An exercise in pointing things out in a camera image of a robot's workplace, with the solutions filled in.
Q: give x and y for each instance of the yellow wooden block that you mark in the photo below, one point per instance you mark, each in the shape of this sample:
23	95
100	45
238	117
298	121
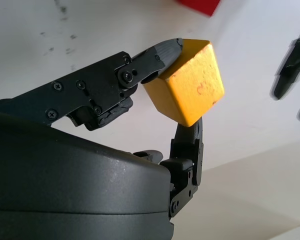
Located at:
190	85

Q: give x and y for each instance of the red wooden block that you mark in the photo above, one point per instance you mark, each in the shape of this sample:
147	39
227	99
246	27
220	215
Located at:
200	6

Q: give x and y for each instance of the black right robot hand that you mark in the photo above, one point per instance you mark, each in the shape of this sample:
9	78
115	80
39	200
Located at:
65	180

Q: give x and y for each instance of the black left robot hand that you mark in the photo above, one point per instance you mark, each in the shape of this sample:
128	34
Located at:
287	70

